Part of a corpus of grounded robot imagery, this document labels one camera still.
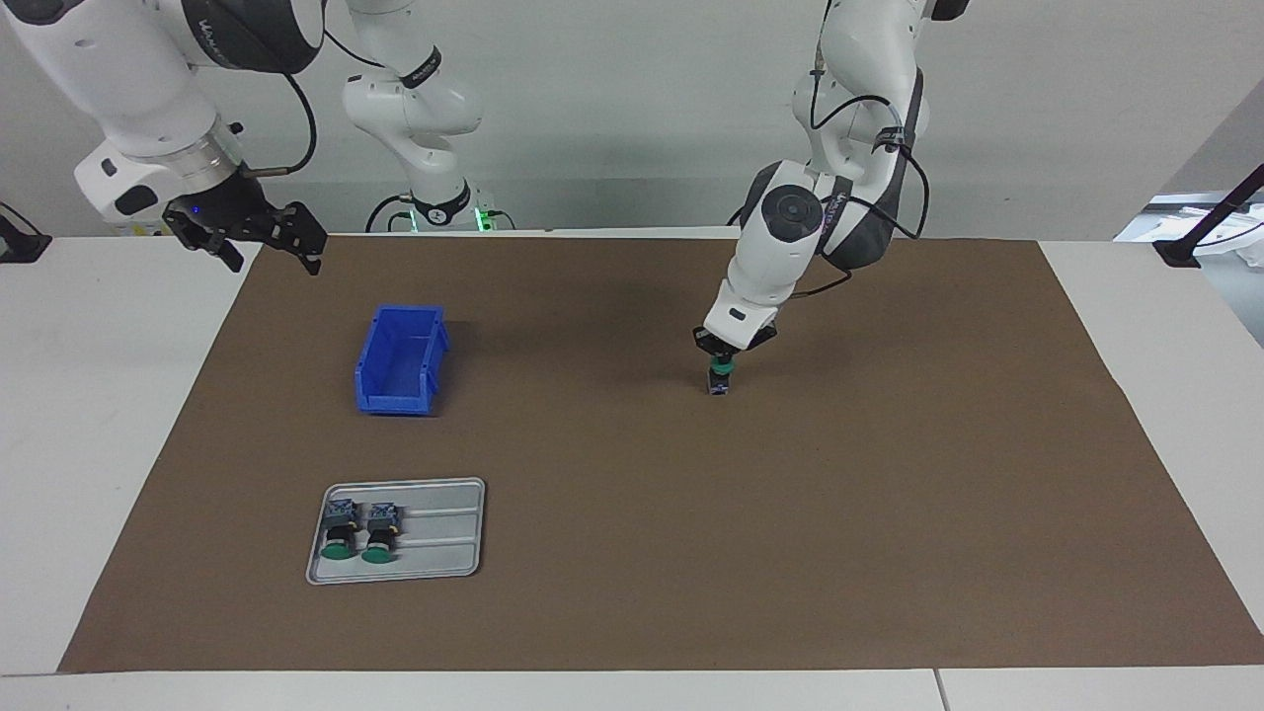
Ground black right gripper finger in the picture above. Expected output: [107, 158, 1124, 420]
[275, 201, 328, 277]
[193, 233, 245, 274]

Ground blue plastic storage bin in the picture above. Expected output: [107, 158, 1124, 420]
[355, 304, 451, 417]

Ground brown table mat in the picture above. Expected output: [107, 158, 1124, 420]
[57, 234, 1264, 674]

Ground grey metal tray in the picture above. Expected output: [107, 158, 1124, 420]
[304, 477, 487, 587]

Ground white paper pile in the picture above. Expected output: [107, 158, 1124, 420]
[1114, 193, 1264, 270]

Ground black base cable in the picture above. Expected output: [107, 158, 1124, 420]
[365, 193, 416, 235]

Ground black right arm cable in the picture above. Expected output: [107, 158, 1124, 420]
[240, 71, 319, 179]

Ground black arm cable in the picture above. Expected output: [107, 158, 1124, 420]
[240, 71, 319, 179]
[790, 67, 931, 299]

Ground black clamp bracket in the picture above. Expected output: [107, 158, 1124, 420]
[0, 202, 52, 264]

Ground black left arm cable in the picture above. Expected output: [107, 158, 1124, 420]
[790, 67, 931, 299]

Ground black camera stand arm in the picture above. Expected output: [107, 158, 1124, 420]
[1152, 163, 1264, 270]

